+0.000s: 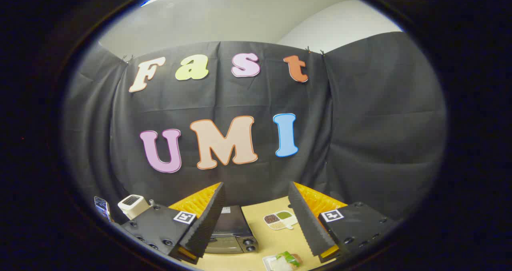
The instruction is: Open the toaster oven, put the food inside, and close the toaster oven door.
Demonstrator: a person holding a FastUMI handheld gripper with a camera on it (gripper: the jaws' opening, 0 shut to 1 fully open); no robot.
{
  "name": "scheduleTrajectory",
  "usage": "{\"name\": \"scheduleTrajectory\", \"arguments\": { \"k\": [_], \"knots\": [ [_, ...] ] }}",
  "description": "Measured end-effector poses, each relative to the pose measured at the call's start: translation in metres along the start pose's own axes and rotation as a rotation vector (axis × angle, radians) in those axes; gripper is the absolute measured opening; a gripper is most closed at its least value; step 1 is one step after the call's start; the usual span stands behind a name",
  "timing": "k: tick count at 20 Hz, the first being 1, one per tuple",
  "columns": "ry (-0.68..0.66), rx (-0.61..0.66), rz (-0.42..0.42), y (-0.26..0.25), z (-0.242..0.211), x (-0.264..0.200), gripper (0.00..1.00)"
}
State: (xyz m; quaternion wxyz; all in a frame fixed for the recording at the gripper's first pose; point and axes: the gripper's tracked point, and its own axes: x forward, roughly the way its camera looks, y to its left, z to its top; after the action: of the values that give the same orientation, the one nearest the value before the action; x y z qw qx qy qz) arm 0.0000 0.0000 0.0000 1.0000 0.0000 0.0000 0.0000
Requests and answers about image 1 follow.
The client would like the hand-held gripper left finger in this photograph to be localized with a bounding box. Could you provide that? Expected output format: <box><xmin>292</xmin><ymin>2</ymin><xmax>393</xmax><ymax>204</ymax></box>
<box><xmin>120</xmin><ymin>182</ymin><xmax>226</xmax><ymax>265</ymax></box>

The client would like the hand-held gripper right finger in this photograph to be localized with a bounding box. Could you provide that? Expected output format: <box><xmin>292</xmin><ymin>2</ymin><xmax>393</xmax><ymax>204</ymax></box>
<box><xmin>288</xmin><ymin>181</ymin><xmax>400</xmax><ymax>263</ymax></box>

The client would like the black toaster oven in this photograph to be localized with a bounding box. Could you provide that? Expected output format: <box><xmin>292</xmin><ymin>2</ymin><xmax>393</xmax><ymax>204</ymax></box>
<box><xmin>204</xmin><ymin>205</ymin><xmax>259</xmax><ymax>255</ymax></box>

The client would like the white bread lettuce sandwich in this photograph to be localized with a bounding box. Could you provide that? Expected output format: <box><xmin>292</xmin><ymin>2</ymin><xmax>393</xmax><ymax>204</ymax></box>
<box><xmin>270</xmin><ymin>251</ymin><xmax>303</xmax><ymax>271</ymax></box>

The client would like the white pop-up toaster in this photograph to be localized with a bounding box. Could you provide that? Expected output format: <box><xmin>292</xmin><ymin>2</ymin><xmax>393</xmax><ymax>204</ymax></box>
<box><xmin>118</xmin><ymin>195</ymin><xmax>151</xmax><ymax>220</ymax></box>

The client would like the divided white dish of grains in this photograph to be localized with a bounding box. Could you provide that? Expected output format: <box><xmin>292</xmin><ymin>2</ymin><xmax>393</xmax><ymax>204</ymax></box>
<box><xmin>263</xmin><ymin>210</ymin><xmax>298</xmax><ymax>231</ymax></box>

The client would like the white square plate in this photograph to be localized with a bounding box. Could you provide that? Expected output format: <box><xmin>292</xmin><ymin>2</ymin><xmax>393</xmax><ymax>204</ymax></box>
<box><xmin>262</xmin><ymin>255</ymin><xmax>281</xmax><ymax>271</ymax></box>

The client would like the smartphone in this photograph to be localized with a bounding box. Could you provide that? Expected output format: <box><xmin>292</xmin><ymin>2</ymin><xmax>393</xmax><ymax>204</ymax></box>
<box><xmin>94</xmin><ymin>196</ymin><xmax>112</xmax><ymax>222</ymax></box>

